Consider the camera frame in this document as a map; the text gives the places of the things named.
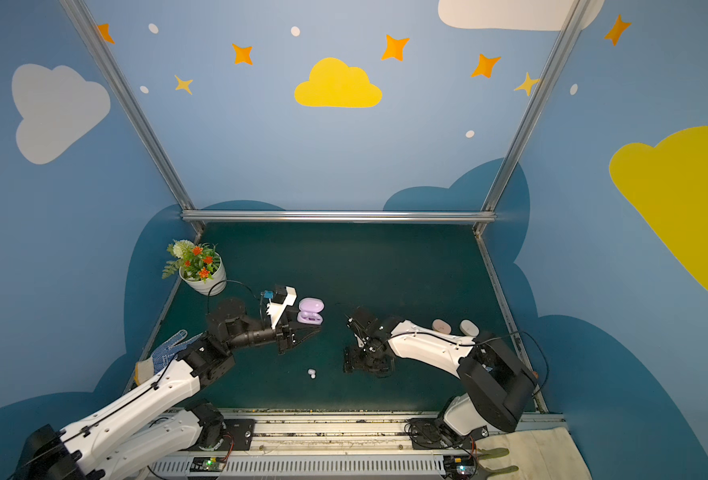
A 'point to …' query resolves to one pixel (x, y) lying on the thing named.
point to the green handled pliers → (482, 472)
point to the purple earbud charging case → (310, 309)
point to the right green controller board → (459, 466)
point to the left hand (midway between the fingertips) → (318, 324)
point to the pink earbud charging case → (441, 326)
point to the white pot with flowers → (200, 266)
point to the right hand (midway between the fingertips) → (356, 367)
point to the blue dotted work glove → (148, 368)
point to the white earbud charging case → (469, 328)
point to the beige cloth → (539, 454)
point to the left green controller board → (207, 464)
